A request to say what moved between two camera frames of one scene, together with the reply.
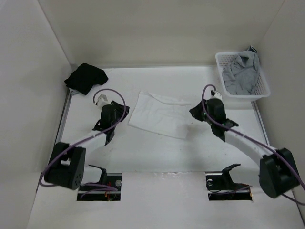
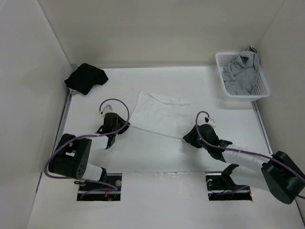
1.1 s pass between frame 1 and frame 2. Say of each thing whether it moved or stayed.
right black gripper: moved
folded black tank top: stayed
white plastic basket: stayed
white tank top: stayed
